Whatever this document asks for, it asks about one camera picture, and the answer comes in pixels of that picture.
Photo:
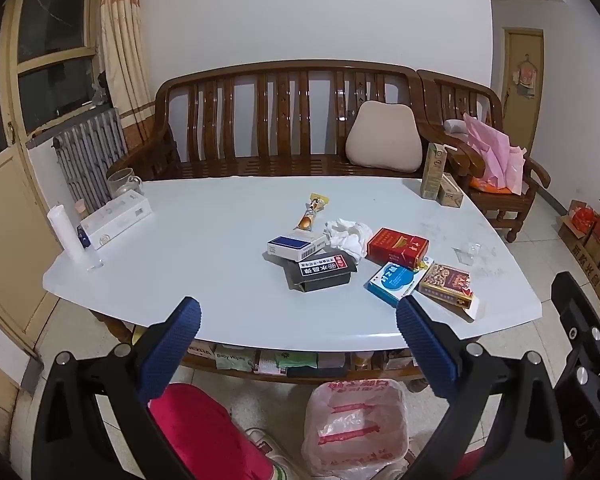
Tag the brown patterned cigarette box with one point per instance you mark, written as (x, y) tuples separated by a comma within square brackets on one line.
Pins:
[(448, 285)]

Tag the white tissue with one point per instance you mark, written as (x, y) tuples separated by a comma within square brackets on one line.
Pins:
[(349, 236)]

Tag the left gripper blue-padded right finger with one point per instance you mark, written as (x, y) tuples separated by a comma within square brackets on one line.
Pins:
[(434, 346)]

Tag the glass mug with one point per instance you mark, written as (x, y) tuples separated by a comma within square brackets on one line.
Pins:
[(122, 181)]

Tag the white long box on shelf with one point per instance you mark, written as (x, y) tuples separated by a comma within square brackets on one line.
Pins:
[(331, 360)]

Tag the blue white medicine box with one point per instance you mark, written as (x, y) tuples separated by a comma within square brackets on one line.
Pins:
[(297, 246)]

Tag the small clear plastic scrap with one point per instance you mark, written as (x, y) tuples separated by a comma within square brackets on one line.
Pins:
[(467, 253)]

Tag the beige curtain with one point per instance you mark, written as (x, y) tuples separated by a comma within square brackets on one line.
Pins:
[(121, 68)]

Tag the grey radiator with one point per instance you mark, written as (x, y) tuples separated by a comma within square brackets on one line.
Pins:
[(85, 149)]

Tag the small beige carton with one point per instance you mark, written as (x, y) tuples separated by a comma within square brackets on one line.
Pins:
[(449, 193)]

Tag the yellow snack wrapper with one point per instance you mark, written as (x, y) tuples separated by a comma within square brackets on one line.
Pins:
[(316, 203)]

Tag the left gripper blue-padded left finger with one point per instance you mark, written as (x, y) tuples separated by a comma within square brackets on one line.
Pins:
[(162, 347)]

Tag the light blue medicine box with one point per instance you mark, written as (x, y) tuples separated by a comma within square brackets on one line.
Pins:
[(393, 282)]

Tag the tall green carton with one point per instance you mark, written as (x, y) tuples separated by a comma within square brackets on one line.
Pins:
[(433, 171)]

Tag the white flat appliance box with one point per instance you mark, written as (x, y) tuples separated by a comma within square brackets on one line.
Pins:
[(115, 217)]

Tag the wooden armchair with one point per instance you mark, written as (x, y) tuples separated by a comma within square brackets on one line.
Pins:
[(449, 97)]

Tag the long wooden bench sofa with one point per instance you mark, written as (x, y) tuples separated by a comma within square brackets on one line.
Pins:
[(255, 120)]

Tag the yellow door with ornament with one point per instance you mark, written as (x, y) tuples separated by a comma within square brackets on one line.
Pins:
[(523, 75)]

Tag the white-top wooden coffee table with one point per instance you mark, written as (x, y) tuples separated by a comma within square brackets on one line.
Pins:
[(253, 253)]

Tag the green wet wipes pack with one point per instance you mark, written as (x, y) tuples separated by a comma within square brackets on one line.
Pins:
[(286, 360)]

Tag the beige cushion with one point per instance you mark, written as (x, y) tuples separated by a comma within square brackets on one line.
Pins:
[(385, 136)]

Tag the white plastic trash bag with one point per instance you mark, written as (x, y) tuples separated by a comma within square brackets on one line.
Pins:
[(353, 430)]

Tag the pale green wipes pack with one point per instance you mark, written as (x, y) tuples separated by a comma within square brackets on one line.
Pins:
[(235, 358)]

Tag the red cigarette box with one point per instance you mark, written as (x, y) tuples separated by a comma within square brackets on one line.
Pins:
[(406, 250)]

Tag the white sneaker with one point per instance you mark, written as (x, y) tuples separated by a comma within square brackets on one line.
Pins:
[(284, 467)]

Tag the black warning-label box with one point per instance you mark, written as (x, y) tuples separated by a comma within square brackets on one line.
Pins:
[(320, 271)]

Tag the pink plastic bag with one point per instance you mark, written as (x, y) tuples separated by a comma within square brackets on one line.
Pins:
[(503, 163)]

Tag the window door frame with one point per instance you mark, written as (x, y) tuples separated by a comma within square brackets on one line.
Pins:
[(47, 70)]

